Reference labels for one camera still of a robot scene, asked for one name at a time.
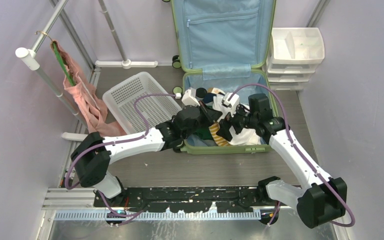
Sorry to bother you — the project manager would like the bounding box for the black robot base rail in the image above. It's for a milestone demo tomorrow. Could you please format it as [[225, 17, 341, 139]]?
[[93, 186, 283, 226]]

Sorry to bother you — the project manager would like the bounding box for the pink cloth garment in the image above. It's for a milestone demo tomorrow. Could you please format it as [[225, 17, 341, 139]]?
[[54, 40, 127, 137]]

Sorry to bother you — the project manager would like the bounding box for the yellow white striped garment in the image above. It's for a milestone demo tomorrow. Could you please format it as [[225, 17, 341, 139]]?
[[209, 121, 233, 148]]

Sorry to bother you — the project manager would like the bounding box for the navy blue folded garment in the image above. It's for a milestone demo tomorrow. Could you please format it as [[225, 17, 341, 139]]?
[[202, 92, 217, 104]]

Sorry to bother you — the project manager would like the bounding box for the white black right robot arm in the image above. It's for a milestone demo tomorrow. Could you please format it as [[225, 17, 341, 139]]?
[[212, 92, 349, 229]]

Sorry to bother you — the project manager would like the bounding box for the dark green folded garment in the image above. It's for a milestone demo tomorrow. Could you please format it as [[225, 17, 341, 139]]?
[[193, 127, 214, 140]]

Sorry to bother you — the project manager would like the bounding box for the white and silver clothes rack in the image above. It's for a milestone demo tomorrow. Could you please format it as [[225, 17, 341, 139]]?
[[15, 0, 160, 142]]

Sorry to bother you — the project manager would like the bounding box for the white perforated plastic basket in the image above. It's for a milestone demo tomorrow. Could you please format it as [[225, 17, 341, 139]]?
[[102, 71, 182, 134]]

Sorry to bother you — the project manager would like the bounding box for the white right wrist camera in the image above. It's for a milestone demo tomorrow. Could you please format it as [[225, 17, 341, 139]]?
[[221, 92, 240, 109]]

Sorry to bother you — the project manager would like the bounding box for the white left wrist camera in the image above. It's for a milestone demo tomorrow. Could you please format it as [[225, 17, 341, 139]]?
[[172, 86, 200, 107]]

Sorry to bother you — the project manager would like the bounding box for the black round jar lid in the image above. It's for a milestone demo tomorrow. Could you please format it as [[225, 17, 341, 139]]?
[[195, 87, 208, 99]]

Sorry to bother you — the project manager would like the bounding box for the green ribbed hard-shell suitcase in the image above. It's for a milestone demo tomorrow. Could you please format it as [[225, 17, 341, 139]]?
[[161, 0, 281, 156]]

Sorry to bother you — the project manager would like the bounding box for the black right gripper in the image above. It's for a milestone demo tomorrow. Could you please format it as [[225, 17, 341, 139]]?
[[216, 102, 258, 142]]

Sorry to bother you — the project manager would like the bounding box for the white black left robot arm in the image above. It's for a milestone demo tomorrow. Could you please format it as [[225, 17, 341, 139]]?
[[64, 103, 222, 207]]

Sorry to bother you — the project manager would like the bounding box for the white plastic drawer organizer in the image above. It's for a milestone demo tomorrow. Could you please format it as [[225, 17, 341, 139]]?
[[264, 27, 325, 91]]

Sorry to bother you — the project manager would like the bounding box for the green clothes hanger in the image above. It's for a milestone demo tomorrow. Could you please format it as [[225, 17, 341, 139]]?
[[51, 40, 76, 87]]

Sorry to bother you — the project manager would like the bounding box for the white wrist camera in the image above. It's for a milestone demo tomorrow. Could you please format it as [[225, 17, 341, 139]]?
[[221, 92, 240, 109], [172, 86, 200, 107]]

